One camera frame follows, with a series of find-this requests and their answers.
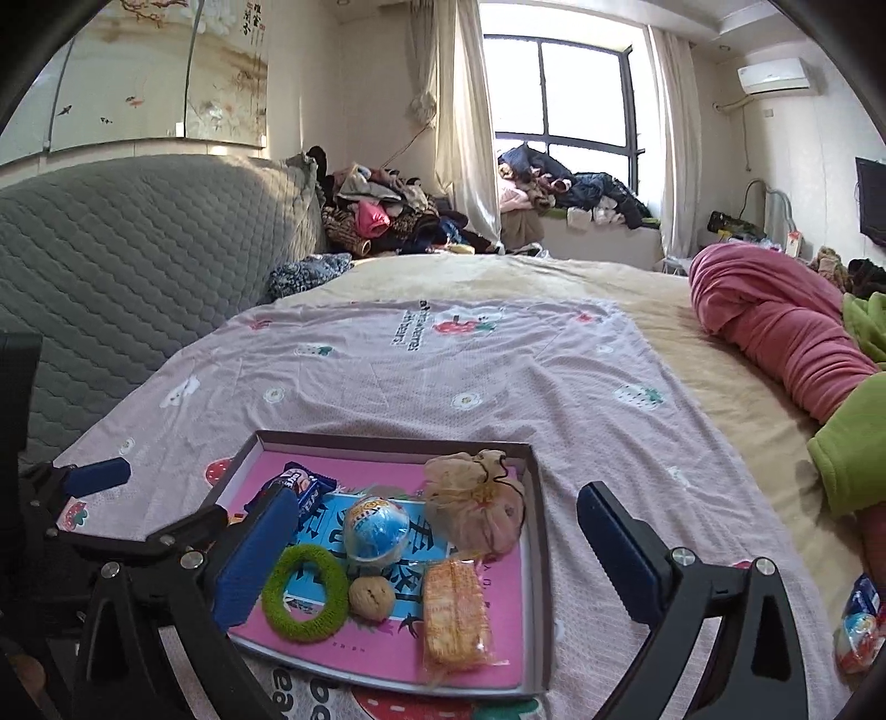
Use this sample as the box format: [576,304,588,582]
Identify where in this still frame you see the blue snack packet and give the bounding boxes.
[244,462,338,517]

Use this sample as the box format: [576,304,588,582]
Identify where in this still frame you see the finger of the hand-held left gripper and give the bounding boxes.
[42,504,231,584]
[20,457,132,501]

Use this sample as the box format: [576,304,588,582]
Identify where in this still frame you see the pink picture book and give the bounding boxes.
[228,446,534,690]

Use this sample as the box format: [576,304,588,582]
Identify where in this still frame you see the beige bedspread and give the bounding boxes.
[332,253,866,624]

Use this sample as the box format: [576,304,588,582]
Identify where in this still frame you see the green fleece blanket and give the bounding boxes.
[806,291,886,519]

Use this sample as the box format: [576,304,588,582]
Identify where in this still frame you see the red white plastic packet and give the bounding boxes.
[832,573,886,683]

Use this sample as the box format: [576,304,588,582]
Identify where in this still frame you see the white sheer curtain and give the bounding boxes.
[647,24,703,260]
[435,0,505,243]

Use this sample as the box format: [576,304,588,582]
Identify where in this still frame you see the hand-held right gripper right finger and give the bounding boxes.
[576,481,811,720]

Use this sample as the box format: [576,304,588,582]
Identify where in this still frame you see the pile of mixed clothes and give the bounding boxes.
[305,145,506,260]

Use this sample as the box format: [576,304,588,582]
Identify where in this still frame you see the orange biscuit packet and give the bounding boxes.
[419,557,509,683]

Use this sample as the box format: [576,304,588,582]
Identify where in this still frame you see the blue patterned cloth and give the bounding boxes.
[265,253,354,306]

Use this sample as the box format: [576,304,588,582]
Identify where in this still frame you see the white window bench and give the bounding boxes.
[502,208,666,271]

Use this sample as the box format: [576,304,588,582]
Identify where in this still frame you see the pink strawberry print bed sheet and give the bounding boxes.
[51,297,852,720]

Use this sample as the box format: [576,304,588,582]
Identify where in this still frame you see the black bag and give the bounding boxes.
[706,209,759,240]

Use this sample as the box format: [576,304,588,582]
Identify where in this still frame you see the dark shallow cardboard tray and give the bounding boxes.
[208,429,555,699]

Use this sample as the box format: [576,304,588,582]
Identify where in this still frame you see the grey quilted headboard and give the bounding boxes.
[0,152,326,479]

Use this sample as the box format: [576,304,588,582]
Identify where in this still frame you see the white air conditioner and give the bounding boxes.
[735,57,811,96]

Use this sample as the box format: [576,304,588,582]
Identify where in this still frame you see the floral wall painting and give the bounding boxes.
[0,0,271,167]

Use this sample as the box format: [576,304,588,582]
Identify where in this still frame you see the black flat television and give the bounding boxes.
[854,156,886,246]

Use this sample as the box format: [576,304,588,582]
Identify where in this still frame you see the dark crumpled clothes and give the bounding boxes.
[848,258,886,299]

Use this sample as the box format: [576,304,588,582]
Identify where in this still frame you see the toy egg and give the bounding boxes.
[344,493,409,572]

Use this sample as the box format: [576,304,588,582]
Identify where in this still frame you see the walnut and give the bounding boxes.
[348,574,395,624]

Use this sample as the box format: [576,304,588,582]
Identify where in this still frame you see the pink quilt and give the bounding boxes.
[688,242,886,596]

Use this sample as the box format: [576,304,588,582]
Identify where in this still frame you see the tied grey curtain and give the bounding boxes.
[407,0,444,132]

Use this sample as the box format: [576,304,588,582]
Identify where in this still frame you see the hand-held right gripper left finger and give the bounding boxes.
[69,483,300,720]

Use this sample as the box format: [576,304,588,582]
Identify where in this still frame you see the green fuzzy hair ring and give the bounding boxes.
[261,543,351,645]

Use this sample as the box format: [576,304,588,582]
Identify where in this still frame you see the pile of dark clothes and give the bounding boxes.
[497,142,652,229]

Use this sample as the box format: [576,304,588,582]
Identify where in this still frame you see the black framed window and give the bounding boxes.
[481,31,638,188]

